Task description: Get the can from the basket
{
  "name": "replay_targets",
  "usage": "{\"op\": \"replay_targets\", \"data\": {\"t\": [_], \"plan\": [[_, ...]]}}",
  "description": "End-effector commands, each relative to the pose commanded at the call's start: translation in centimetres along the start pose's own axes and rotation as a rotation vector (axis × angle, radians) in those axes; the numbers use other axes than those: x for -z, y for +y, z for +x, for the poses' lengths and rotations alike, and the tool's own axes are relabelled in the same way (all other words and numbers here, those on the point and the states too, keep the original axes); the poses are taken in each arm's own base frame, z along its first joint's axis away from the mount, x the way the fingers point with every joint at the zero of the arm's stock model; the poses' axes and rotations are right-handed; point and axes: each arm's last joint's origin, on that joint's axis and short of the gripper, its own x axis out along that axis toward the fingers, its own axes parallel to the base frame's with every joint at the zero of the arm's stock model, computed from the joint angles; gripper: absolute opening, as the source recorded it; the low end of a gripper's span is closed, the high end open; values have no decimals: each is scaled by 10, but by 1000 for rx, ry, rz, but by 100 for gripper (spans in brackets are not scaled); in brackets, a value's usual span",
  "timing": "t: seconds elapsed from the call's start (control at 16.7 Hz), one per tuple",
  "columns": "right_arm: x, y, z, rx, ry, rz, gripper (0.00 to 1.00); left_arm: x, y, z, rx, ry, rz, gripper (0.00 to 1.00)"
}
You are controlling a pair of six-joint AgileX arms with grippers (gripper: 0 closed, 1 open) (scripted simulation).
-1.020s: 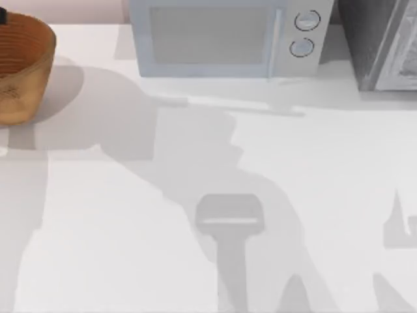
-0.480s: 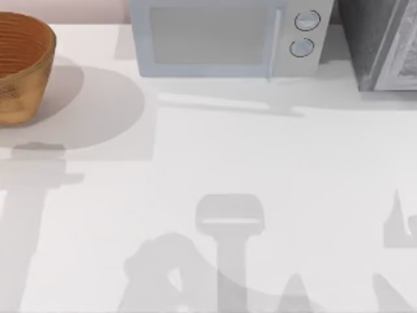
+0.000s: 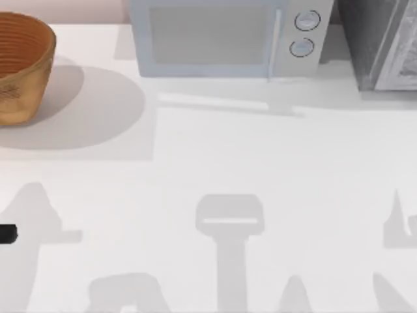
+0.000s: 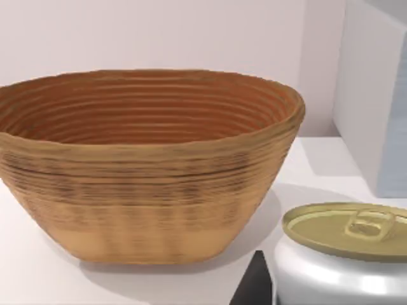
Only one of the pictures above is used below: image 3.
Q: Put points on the pale microwave oven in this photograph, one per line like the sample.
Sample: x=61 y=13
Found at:
x=321 y=19

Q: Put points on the grey cabinet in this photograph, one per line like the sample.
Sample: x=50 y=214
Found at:
x=374 y=42

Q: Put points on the round microwave knob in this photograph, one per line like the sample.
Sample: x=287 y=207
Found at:
x=307 y=20
x=301 y=47

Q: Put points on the brown woven basket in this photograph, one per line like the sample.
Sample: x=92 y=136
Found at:
x=23 y=65

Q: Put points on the pale microwave door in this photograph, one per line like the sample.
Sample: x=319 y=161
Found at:
x=208 y=36

